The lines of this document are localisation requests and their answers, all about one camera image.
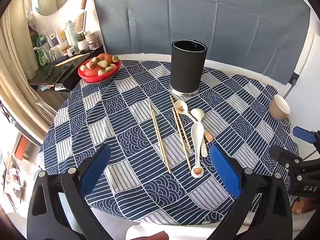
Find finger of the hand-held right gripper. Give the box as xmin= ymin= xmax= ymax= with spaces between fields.
xmin=270 ymin=144 xmax=304 ymax=174
xmin=292 ymin=126 xmax=320 ymax=146

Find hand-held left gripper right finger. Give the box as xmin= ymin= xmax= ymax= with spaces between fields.
xmin=207 ymin=144 xmax=293 ymax=240

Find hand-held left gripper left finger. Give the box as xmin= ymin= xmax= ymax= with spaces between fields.
xmin=26 ymin=144 xmax=113 ymax=240

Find large white spoon bear handle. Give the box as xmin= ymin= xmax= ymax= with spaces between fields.
xmin=190 ymin=122 xmax=204 ymax=178

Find wooden chopstick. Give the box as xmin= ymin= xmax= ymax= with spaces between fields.
xmin=150 ymin=104 xmax=172 ymax=173
xmin=149 ymin=102 xmax=167 ymax=165
xmin=172 ymin=107 xmax=192 ymax=171
xmin=170 ymin=95 xmax=188 ymax=142

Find small plain white spoon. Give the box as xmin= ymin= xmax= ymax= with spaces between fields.
xmin=191 ymin=108 xmax=208 ymax=157

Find white spoon bear print bowl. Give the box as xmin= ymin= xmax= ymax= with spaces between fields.
xmin=174 ymin=100 xmax=214 ymax=142

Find black cylindrical utensil holder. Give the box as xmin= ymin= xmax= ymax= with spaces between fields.
xmin=169 ymin=39 xmax=208 ymax=97

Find person's right hand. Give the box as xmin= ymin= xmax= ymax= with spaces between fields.
xmin=291 ymin=197 xmax=320 ymax=216

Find beige mug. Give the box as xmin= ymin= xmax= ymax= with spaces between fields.
xmin=269 ymin=94 xmax=292 ymax=126

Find white lace table cover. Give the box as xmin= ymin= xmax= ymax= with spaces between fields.
xmin=90 ymin=52 xmax=300 ymax=240

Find blue white patterned tablecloth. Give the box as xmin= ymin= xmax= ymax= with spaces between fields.
xmin=37 ymin=59 xmax=300 ymax=225

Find clear plastic chair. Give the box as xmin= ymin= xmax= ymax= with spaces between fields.
xmin=15 ymin=99 xmax=58 ymax=147

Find red fruit bowl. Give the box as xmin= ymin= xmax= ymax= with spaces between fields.
xmin=78 ymin=57 xmax=122 ymax=85

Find black dresser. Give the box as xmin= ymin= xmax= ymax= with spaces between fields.
xmin=27 ymin=52 xmax=105 ymax=98

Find pile of pale strawberries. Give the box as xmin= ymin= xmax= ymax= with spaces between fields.
xmin=79 ymin=55 xmax=120 ymax=77

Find wooden sticks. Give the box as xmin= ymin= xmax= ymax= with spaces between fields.
xmin=54 ymin=52 xmax=90 ymax=67

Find white plant pot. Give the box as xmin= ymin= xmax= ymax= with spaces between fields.
xmin=77 ymin=33 xmax=88 ymax=52

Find pink jar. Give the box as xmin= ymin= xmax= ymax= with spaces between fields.
xmin=86 ymin=33 xmax=100 ymax=51

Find green plastic bottle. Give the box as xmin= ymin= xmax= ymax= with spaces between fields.
xmin=36 ymin=35 xmax=49 ymax=67

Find cream curtain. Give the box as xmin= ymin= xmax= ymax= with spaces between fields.
xmin=0 ymin=5 xmax=58 ymax=140

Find group of toiletry bottles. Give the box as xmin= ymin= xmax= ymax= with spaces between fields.
xmin=42 ymin=20 xmax=77 ymax=57

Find grey blue backdrop cloth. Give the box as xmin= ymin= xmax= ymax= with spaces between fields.
xmin=90 ymin=0 xmax=312 ymax=85

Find grey cable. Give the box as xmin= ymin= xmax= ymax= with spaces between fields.
xmin=282 ymin=80 xmax=297 ymax=98

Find wooden handled hairbrush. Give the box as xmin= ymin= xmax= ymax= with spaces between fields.
xmin=75 ymin=0 xmax=89 ymax=34

